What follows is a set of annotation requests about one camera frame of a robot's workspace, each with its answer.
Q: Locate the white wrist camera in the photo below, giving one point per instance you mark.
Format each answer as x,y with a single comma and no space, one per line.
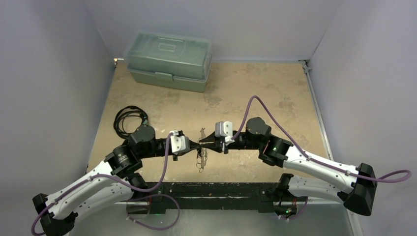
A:
224,129
179,142

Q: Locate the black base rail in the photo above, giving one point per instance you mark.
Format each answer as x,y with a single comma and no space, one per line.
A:
211,197

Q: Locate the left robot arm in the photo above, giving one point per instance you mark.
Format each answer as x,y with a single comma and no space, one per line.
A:
115,179

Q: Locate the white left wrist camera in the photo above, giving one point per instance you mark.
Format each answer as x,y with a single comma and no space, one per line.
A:
179,142

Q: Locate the aluminium frame rail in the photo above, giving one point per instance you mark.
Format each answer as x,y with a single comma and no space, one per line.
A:
353,219

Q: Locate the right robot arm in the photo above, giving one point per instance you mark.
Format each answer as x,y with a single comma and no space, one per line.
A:
352,186

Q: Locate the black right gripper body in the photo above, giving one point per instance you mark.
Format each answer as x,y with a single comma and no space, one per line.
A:
218,141

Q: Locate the green plastic toolbox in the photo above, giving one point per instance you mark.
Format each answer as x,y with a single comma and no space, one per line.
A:
169,60

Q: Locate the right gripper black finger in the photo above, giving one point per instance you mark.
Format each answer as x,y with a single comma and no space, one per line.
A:
215,146
207,138

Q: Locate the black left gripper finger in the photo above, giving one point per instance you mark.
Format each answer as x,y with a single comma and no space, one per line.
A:
194,145
187,153

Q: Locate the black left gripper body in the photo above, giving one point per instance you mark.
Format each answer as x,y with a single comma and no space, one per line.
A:
160,147

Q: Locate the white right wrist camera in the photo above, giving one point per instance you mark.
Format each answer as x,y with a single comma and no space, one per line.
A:
224,129

